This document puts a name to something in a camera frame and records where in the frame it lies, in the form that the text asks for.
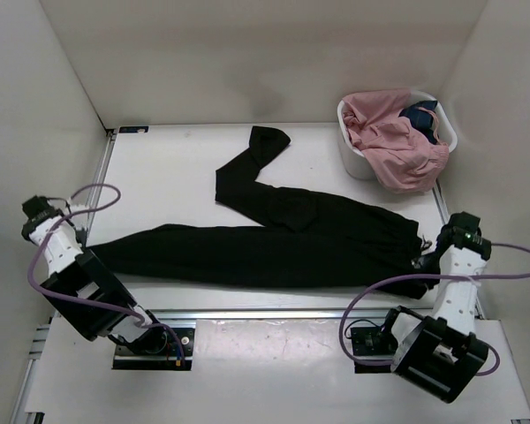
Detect black trousers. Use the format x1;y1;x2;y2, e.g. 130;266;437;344
93;126;437;299

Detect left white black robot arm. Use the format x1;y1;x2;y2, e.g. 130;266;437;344
22;196;185;360

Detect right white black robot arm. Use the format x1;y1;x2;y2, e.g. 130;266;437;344
379;212;492;404

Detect pink garment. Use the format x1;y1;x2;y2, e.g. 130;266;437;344
342;88;450;193

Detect white laundry basket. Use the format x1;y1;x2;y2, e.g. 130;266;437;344
337;88;458;180

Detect navy blue garment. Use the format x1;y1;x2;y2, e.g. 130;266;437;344
399;101;439;145

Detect white front cover board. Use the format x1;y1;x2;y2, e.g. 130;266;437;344
26;318;530;423

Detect blue label sticker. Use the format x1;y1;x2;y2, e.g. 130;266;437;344
118;125;149;133

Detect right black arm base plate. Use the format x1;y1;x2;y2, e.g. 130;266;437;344
344;325;440;375

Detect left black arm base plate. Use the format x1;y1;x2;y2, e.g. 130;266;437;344
110;322;196;372

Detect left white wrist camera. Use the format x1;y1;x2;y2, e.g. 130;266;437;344
65;199;90;232

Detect aluminium rail frame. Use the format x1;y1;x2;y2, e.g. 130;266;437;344
17;125;518;423

